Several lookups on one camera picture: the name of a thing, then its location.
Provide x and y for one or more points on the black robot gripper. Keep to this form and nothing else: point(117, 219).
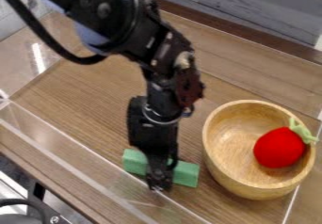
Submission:
point(153, 133)

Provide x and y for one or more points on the black metal table leg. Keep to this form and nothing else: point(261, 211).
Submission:
point(42, 210)

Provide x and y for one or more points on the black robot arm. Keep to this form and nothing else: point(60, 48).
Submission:
point(128, 27)

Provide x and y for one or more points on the clear acrylic barrier wall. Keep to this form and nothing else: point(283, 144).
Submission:
point(89, 182)

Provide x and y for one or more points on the brown wooden bowl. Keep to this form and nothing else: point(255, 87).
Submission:
point(233, 128)

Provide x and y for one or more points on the green rectangular block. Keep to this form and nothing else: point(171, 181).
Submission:
point(187, 172)

